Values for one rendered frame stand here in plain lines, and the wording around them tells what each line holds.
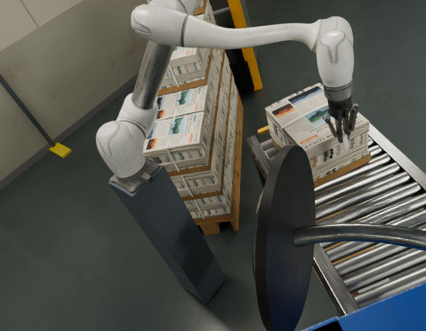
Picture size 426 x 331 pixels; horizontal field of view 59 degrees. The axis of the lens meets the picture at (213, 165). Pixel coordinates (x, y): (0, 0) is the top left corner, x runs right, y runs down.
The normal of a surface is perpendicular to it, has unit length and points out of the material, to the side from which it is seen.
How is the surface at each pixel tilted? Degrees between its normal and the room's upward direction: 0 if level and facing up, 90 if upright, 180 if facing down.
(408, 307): 0
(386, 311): 0
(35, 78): 90
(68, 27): 90
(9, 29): 90
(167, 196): 90
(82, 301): 0
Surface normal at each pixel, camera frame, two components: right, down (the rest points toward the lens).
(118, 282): -0.31, -0.70
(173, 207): 0.72, 0.28
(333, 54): -0.26, 0.53
